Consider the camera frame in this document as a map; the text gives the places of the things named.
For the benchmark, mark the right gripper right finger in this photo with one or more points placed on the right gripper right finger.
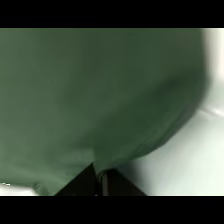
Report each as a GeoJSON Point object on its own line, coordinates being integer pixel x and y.
{"type": "Point", "coordinates": [121, 185]}

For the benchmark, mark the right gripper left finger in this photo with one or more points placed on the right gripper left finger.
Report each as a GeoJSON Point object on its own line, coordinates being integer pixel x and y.
{"type": "Point", "coordinates": [81, 183]}

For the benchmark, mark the dark green T-shirt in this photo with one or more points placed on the dark green T-shirt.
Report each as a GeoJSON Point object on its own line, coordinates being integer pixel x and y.
{"type": "Point", "coordinates": [86, 100]}

